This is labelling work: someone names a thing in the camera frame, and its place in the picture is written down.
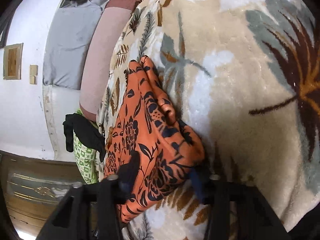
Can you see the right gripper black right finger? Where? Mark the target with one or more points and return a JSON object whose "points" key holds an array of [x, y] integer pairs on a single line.
{"points": [[256, 218]]}

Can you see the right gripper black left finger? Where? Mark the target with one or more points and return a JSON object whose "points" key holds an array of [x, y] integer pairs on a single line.
{"points": [[71, 218]]}

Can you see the orange black floral garment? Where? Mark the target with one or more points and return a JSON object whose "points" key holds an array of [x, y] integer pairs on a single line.
{"points": [[147, 125]]}

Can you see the green white patterned cloth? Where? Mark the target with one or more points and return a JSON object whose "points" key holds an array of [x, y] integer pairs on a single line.
{"points": [[85, 159]]}

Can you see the brown wooden ornate cabinet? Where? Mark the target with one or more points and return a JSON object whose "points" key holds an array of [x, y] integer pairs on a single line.
{"points": [[32, 188]]}

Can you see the white padded headboard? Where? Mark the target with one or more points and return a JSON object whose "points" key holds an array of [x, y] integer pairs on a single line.
{"points": [[57, 103]]}

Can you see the beige leaf pattern blanket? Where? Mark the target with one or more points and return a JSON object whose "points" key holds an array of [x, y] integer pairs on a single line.
{"points": [[244, 75]]}

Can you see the grey pillow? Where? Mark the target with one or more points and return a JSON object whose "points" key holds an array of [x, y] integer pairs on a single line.
{"points": [[68, 40]]}

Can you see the pink bed sheet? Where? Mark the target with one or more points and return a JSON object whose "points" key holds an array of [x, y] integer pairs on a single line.
{"points": [[97, 65]]}

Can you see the small beige wall socket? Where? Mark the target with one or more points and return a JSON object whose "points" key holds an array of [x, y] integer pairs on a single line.
{"points": [[33, 73]]}

